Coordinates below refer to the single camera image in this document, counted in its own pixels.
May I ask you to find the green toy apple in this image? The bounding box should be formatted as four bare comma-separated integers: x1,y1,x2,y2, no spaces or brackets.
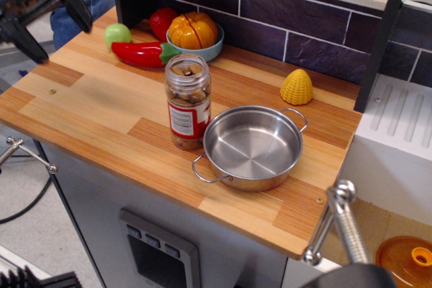
103,23,132,52

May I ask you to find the metal clamp left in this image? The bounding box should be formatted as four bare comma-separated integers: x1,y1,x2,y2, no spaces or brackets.
0,136,59,175

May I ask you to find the light blue bowl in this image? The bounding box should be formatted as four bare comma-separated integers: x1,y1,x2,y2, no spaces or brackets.
167,23,225,62

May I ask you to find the red toy bell pepper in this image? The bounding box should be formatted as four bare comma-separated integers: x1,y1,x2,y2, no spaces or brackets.
149,7,179,42

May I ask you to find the orange pot lid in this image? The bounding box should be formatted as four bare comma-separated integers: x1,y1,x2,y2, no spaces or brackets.
375,236,431,287

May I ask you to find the black floor cable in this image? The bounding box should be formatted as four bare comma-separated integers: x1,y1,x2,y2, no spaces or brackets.
0,154,52,225

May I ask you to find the white toy sink drainboard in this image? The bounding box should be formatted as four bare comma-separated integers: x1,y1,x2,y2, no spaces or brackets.
356,75,431,161

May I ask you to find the clear plastic almond jar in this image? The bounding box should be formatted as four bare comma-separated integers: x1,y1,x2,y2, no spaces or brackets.
165,53,211,150

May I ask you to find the grey toy oven panel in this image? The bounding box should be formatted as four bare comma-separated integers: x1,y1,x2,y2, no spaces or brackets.
119,209,202,287

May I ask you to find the black shelf post right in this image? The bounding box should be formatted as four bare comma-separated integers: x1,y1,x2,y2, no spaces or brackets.
354,0,402,113

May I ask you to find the stainless steel pot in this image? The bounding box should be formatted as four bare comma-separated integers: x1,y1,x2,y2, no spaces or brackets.
202,105,308,192

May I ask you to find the yellow toy corn piece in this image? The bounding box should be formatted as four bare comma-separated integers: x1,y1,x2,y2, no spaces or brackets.
280,69,313,105

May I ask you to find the orange toy pumpkin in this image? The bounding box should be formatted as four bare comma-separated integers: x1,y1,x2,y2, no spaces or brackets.
167,11,218,50

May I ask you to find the red toy chili pepper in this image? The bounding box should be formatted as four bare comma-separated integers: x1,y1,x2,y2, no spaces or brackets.
111,42,180,67

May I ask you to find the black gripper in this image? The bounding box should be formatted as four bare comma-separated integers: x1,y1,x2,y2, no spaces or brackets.
1,0,92,64

